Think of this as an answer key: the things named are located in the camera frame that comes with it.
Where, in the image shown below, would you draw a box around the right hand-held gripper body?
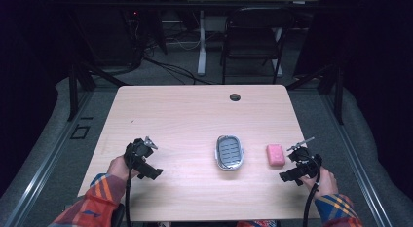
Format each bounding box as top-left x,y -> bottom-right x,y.
279,146 -> 323,187

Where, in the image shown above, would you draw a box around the grey soap dish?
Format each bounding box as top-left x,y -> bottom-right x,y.
213,133 -> 245,172

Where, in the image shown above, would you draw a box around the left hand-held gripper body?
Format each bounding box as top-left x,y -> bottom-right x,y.
124,137 -> 165,181

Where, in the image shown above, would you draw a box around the person's plaid clothing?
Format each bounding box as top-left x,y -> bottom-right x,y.
236,219 -> 281,227

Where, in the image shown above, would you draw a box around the black floor cables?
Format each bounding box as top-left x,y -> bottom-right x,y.
130,12 -> 218,86

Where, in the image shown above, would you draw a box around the pink soap bar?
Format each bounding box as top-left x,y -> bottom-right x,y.
265,143 -> 287,168

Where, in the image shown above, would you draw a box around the black metal stand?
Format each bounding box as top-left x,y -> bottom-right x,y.
65,62 -> 129,123
284,63 -> 346,126

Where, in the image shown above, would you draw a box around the person's right hand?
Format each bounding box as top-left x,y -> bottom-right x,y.
299,166 -> 339,200

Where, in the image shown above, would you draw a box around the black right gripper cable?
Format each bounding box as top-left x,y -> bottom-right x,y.
302,162 -> 322,227

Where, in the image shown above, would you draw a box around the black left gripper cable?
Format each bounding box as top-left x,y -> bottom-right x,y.
124,154 -> 133,227

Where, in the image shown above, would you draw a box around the black folding chair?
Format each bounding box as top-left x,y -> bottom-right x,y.
219,6 -> 296,86

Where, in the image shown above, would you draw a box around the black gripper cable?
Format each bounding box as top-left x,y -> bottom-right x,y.
302,162 -> 322,227
124,154 -> 133,227

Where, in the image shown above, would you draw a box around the person's left hand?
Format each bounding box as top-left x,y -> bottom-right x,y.
106,155 -> 140,183

